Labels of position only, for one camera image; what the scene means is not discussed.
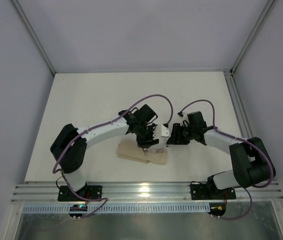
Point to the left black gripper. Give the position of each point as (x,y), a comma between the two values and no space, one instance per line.
(145,141)

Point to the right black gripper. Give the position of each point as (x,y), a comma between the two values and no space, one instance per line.
(177,135)

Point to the beige cloth napkin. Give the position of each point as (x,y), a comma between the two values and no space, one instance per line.
(128,150)

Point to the silver fork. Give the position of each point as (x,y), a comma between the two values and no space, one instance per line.
(157,150)

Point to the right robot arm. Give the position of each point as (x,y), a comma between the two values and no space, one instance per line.
(224,143)

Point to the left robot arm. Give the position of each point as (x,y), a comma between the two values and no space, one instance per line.
(69,147)

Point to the right controller board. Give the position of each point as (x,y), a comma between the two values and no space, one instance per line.
(217,210)

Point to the controller board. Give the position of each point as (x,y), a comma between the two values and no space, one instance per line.
(217,210)
(78,211)

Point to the left controller board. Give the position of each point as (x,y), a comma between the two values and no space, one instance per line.
(78,211)

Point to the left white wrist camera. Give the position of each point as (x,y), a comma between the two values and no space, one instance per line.
(164,131)

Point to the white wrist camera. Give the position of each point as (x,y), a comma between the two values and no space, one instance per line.
(164,131)
(183,116)

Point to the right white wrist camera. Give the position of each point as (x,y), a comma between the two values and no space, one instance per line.
(183,116)

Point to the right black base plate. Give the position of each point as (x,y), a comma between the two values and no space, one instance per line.
(202,191)

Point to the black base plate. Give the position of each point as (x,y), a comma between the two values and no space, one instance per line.
(202,191)
(93,193)

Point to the slotted cable duct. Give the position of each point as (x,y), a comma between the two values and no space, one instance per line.
(120,208)

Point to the right aluminium side rail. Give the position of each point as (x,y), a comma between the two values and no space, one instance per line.
(244,125)

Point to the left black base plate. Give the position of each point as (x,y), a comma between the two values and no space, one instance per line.
(93,193)

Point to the front aluminium rail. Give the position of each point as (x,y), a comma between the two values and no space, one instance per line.
(140,192)

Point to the right frame post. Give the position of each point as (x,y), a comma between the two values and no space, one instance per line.
(253,33)

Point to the frame post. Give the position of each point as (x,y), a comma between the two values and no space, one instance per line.
(253,33)
(32,34)

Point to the left frame post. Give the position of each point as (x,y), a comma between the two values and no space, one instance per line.
(32,34)

